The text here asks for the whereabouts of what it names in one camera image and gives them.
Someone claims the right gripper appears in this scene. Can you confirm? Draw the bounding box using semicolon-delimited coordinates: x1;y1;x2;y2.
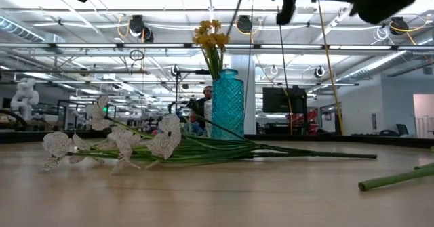
254;0;425;26

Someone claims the yellow flower bunch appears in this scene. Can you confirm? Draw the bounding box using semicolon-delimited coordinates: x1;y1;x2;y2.
191;19;231;81

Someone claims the white flower bunch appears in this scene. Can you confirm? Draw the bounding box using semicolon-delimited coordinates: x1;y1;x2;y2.
41;96;378;176

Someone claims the red tulip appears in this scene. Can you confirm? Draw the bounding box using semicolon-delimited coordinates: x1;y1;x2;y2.
357;165;434;192

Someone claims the tulip with green stem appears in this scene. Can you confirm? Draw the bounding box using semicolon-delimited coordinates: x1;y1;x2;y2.
412;161;434;171

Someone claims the teal glass vase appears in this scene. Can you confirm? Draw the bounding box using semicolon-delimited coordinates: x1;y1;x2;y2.
211;68;245;142

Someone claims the clear glass vase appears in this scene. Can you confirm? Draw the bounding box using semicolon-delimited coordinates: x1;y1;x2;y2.
203;99;214;138

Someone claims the black monitor on stand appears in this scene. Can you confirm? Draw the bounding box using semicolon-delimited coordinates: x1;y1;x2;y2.
262;86;308;136

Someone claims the red equipment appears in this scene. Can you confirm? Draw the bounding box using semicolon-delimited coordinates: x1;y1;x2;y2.
290;108;320;136

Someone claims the white robot figure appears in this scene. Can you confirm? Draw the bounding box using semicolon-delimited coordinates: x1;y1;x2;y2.
9;77;40;121

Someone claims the person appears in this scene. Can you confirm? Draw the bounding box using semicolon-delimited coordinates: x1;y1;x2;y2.
195;85;214;131

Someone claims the black office chair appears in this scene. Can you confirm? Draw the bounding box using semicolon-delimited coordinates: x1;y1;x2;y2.
379;123;410;137

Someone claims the black ceiling cable reel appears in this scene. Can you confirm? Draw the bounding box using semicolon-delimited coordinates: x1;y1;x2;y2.
389;16;410;35
128;14;154;43
236;15;253;34

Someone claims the yellow cable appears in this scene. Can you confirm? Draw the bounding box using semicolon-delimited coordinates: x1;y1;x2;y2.
317;0;344;136

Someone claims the black hanging cable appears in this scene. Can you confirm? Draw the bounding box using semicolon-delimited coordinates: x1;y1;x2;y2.
278;23;293;136

